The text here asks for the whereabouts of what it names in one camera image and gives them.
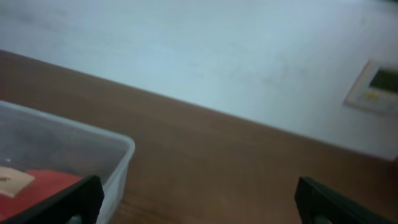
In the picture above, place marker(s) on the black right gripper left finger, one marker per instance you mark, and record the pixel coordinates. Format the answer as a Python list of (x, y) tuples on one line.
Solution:
[(83, 200)]

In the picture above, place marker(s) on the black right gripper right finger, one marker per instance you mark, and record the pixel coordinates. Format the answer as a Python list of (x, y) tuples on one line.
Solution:
[(317, 203)]

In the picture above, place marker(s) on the orange scraper wooden handle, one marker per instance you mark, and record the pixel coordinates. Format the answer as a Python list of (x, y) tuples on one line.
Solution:
[(21, 190)]

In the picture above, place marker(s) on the clear plastic container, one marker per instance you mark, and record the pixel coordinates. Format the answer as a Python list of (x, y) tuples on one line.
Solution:
[(34, 140)]

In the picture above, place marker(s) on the white wall control panel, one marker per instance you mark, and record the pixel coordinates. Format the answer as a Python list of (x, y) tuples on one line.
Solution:
[(375, 89)]

